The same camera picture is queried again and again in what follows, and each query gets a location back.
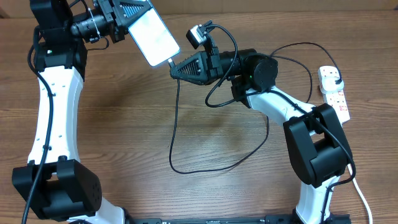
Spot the blue-screen Samsung smartphone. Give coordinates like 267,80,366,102
128,1,180,67

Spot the black USB charging cable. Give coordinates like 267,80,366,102
167,42,343,175

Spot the white power strip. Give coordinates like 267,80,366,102
318,66,350,124

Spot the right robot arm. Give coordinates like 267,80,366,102
170,37,354,223

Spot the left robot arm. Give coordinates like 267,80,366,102
12,0,153,223

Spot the white USB charger plug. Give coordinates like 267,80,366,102
320,77,345,95

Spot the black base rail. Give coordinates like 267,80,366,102
124,212,352,224

